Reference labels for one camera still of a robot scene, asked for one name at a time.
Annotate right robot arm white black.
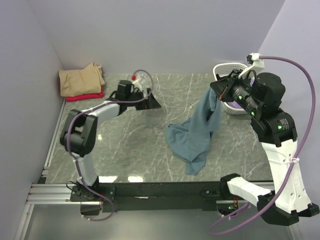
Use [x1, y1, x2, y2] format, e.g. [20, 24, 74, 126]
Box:
[210, 70, 320, 226]

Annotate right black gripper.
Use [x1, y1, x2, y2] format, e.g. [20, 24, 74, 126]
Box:
[209, 69, 261, 117]

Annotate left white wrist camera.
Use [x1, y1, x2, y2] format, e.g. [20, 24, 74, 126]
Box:
[131, 75, 147, 92]

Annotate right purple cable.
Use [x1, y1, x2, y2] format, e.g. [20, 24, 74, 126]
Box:
[208, 56, 314, 236]

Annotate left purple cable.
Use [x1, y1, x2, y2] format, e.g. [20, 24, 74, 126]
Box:
[67, 70, 153, 222]

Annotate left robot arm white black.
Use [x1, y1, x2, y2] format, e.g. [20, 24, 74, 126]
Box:
[59, 75, 161, 201]

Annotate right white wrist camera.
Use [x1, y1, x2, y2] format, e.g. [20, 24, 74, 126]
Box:
[238, 52, 265, 79]

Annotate folded pink t shirt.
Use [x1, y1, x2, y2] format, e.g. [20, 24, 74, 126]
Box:
[65, 91, 105, 102]

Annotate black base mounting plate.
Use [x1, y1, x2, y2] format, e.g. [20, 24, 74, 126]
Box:
[70, 181, 237, 215]

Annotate folded beige t shirt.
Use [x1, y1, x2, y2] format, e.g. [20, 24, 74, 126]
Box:
[58, 62, 105, 97]

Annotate purple t shirt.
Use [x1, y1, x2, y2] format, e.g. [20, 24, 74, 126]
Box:
[227, 101, 243, 110]

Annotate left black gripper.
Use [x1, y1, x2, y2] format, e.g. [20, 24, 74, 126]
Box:
[126, 88, 162, 111]

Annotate aluminium rail frame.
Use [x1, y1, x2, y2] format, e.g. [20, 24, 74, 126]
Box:
[16, 106, 273, 240]

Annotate blue t shirt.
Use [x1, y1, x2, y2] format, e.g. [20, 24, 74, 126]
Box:
[165, 87, 221, 176]

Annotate white plastic laundry basket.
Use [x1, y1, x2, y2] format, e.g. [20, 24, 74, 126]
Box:
[212, 62, 257, 115]

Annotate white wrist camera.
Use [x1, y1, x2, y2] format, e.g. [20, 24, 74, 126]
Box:
[131, 75, 147, 92]
[238, 52, 265, 79]

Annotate purple cable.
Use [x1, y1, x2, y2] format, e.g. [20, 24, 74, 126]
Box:
[67, 70, 153, 222]
[208, 56, 314, 236]

